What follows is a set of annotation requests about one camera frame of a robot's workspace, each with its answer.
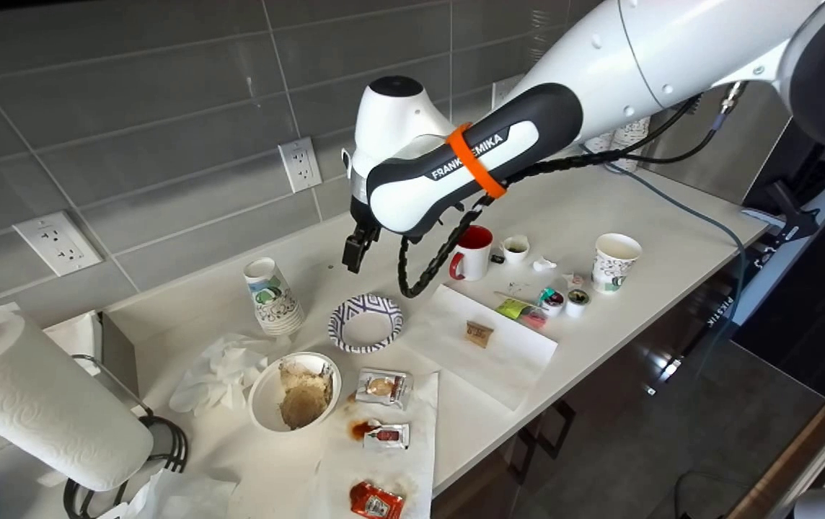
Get clear packet red sauce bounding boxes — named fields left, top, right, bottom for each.
left=347, top=414, right=412, bottom=452

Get dark wood base cabinet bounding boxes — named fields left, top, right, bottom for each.
left=431, top=257, right=770, bottom=519

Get wooden frame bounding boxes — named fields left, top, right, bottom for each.
left=725, top=380, right=825, bottom=519

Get blue patterned paper plate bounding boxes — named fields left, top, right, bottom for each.
left=326, top=290, right=411, bottom=354

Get small white pod cup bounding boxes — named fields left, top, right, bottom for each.
left=564, top=284, right=595, bottom=323

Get green flat packet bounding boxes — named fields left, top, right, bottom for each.
left=493, top=297, right=533, bottom=323

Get white paper towel roll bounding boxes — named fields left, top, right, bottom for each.
left=0, top=302, right=155, bottom=495

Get white mug red interior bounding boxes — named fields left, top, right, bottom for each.
left=447, top=222, right=496, bottom=282

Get floral paper cup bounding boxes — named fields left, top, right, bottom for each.
left=591, top=231, right=646, bottom=297
left=242, top=254, right=303, bottom=339

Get brown food piece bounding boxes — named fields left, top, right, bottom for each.
left=464, top=320, right=496, bottom=348

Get grey blue power cable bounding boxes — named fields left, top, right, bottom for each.
left=582, top=142, right=755, bottom=335

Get beige crumbly food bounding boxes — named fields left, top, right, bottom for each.
left=279, top=369, right=334, bottom=430

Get packaged snacks on board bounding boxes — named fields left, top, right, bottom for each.
left=305, top=369, right=445, bottom=519

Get blue grey robot stand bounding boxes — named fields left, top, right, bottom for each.
left=728, top=142, right=825, bottom=335

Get small pod green lid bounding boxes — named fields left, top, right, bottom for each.
left=538, top=282, right=569, bottom=320

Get white round bowl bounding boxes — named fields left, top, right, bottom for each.
left=245, top=348, right=343, bottom=436

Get white double wall outlet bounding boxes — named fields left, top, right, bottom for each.
left=487, top=71, right=522, bottom=110

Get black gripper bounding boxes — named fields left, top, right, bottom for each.
left=337, top=209, right=385, bottom=276

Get white rectangular plate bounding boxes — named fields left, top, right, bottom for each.
left=411, top=282, right=564, bottom=411

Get black paper towel holder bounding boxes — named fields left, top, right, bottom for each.
left=62, top=348, right=193, bottom=519

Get crumpled clear plastic wrap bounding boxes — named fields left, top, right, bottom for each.
left=168, top=328, right=285, bottom=418

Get clear packet brown sauce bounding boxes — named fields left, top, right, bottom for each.
left=353, top=369, right=412, bottom=408

